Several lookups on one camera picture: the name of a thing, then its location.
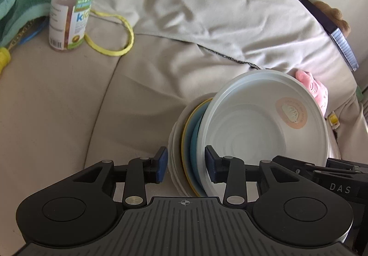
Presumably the white bowl with orange print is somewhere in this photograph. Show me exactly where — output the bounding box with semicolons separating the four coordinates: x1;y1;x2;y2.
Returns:
196;70;329;198

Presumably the gummy vitamin bottle white cap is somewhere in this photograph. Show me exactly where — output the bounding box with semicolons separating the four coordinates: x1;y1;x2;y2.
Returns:
49;0;93;51

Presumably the pink plush toy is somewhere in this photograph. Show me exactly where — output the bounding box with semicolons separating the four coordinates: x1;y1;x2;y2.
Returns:
295;69;328;116

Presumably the blue bowl white inside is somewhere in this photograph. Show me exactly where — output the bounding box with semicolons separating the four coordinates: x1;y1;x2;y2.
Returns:
190;120;207;197

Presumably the yellow rimmed white plate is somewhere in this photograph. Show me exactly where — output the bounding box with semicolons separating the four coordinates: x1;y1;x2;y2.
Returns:
180;98;212;197

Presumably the yellow strap loop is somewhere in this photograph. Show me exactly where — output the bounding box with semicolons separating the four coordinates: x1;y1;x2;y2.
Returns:
83;9;135;58

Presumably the grey sofa cover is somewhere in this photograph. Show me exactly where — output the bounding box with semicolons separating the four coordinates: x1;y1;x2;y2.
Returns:
0;0;368;254

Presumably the brown plush toy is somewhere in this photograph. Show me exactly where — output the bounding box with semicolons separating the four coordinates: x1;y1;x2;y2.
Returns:
314;1;351;38

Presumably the dark blue book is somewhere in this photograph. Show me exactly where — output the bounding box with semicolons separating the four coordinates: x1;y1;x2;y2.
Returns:
301;0;359;72

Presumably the grey sofa cushion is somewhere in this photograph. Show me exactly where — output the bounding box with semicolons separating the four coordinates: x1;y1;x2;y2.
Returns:
94;0;362;121

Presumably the yellow white plastic object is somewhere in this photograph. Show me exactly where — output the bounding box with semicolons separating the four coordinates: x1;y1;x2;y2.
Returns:
328;112;340;130

